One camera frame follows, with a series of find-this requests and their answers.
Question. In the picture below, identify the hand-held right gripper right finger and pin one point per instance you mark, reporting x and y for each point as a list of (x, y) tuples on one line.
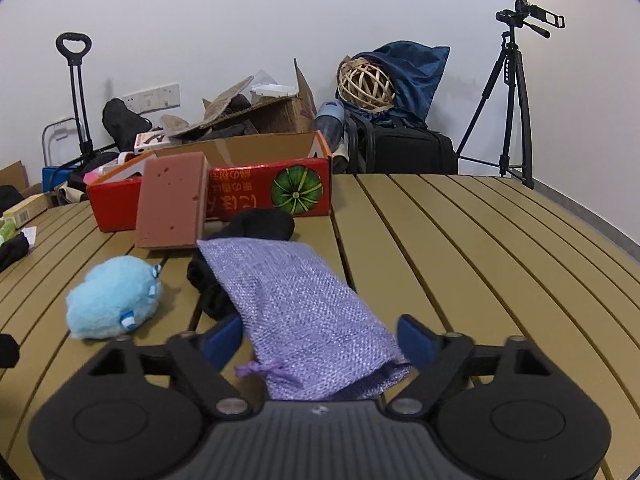
[(415, 342)]

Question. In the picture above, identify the white wall socket panel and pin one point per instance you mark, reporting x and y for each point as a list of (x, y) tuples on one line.
[(160, 96)]

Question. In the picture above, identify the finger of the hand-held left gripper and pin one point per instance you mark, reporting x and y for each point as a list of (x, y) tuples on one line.
[(7, 352)]

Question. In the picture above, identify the pink sponge block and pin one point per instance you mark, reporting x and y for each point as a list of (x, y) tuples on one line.
[(170, 200)]

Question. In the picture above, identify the black knit sock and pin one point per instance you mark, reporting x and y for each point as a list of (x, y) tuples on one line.
[(12, 252), (260, 225)]

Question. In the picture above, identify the white plastic container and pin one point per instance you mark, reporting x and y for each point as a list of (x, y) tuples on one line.
[(272, 91)]

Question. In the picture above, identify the black tripod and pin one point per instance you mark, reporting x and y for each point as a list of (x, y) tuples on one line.
[(510, 85)]

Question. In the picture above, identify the light blue plush toy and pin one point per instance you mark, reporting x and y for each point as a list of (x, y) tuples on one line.
[(110, 295)]

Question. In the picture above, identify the woven rattan ball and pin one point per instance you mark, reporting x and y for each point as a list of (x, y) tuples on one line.
[(365, 85)]

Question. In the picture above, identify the small box with picture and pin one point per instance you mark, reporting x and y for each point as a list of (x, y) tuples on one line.
[(150, 141)]

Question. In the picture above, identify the blue fabric bag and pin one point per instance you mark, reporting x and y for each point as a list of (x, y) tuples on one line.
[(415, 75)]

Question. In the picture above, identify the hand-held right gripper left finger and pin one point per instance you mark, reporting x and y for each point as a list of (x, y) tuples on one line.
[(225, 342)]

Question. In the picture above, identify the yellow cardboard packet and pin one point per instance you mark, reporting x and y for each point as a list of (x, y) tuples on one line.
[(27, 210)]

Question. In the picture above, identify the black suitcase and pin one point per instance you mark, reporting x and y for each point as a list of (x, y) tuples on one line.
[(410, 152)]

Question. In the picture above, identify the black fabric bag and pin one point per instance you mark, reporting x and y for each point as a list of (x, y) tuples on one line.
[(122, 120)]

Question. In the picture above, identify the open brown cardboard box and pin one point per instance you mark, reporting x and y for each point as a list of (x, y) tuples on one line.
[(280, 115)]

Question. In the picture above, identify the brown cardboard box flap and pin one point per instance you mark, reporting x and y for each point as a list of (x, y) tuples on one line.
[(12, 174)]

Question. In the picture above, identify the pink plastic packet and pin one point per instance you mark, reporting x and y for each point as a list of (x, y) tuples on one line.
[(95, 175)]

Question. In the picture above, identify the red cardboard box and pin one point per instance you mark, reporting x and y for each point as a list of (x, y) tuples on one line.
[(250, 187)]

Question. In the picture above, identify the blue box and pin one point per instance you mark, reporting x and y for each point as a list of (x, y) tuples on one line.
[(50, 177)]

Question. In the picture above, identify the white printed paper sheet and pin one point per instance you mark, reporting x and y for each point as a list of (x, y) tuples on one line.
[(30, 235)]

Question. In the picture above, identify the blue water bottle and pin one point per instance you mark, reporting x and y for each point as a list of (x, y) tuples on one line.
[(330, 120)]

